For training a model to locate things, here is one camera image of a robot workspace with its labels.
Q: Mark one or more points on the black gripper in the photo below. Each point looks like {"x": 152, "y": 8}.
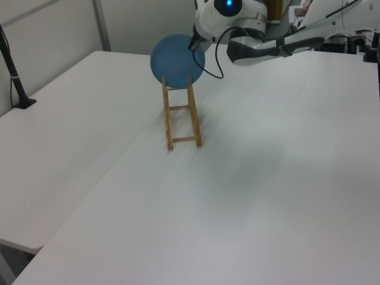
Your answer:
{"x": 199, "y": 35}

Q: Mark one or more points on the blue round plate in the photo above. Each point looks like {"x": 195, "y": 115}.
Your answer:
{"x": 175, "y": 60}

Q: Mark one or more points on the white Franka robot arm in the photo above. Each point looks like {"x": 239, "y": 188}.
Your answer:
{"x": 267, "y": 32}

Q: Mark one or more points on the wooden plate rack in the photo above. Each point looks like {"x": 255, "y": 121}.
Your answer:
{"x": 182, "y": 115}

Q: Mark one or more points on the black electronics box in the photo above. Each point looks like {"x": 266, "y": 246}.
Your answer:
{"x": 334, "y": 44}

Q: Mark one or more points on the grey partition frame post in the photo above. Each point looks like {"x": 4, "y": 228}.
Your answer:
{"x": 101, "y": 25}

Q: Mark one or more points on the black clamp camera pole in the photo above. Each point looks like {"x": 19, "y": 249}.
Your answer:
{"x": 373, "y": 47}

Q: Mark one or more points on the black camera pole with base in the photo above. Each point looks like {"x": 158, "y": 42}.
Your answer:
{"x": 13, "y": 74}

